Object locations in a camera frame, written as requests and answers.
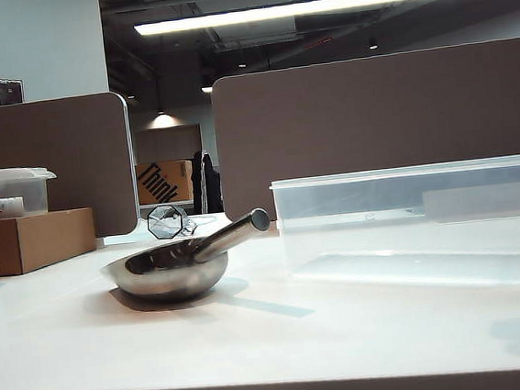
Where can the white bottle with label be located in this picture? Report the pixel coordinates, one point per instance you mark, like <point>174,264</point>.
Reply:
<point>8,206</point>

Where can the distant brown office partition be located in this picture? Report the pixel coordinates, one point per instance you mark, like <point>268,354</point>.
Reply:
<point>167,144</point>

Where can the cardboard box printed Think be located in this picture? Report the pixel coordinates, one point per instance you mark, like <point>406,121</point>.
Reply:
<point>180,179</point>

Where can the black hanging jacket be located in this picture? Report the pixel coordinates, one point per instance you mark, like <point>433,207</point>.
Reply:
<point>208,186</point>

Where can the grey wall switch panel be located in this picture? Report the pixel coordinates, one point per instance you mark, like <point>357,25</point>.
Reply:
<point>10,91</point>

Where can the small lidded clear plastic box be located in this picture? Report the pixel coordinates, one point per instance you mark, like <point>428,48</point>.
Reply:
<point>29,189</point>

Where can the plain brown cardboard box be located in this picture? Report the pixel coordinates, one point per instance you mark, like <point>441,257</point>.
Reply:
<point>39,244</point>

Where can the white pendant lamp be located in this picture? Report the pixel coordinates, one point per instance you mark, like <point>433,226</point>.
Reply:
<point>164,121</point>

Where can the metal ice scoop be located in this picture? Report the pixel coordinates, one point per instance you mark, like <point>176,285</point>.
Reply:
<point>176,277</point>

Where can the wide brown desk partition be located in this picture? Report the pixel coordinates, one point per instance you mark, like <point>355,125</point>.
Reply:
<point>372,115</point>

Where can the long ceiling light strip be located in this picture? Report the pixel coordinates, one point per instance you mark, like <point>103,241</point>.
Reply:
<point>315,6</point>

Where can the transparent plastic storage container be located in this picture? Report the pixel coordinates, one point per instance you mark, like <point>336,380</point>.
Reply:
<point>338,243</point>

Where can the brown desk partition silver trim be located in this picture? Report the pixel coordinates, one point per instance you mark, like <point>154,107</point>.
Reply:
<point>75,143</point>

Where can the octagonal clear glass jar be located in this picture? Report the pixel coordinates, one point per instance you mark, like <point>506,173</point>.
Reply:
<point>166,222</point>

